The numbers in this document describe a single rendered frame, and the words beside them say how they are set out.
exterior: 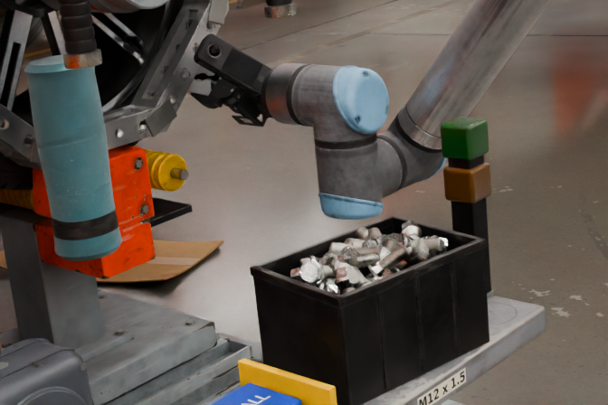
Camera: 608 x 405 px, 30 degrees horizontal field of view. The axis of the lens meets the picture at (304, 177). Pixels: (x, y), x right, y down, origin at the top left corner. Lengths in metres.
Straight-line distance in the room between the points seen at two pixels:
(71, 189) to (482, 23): 0.59
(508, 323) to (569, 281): 1.31
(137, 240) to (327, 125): 0.34
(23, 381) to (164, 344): 0.50
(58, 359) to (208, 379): 0.52
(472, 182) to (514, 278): 1.34
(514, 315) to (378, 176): 0.42
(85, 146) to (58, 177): 0.05
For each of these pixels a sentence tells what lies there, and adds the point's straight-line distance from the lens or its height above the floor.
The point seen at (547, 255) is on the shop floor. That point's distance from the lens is 2.72.
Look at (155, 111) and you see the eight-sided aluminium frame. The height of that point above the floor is 0.62.
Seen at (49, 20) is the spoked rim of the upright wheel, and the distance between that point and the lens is 1.71.
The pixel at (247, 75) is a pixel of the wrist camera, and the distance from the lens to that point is 1.69.
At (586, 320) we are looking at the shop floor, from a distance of 2.38.
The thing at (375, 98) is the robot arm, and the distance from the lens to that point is 1.59.
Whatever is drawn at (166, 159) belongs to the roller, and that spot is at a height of 0.53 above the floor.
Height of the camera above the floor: 0.96
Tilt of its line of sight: 16 degrees down
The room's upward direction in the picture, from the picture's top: 6 degrees counter-clockwise
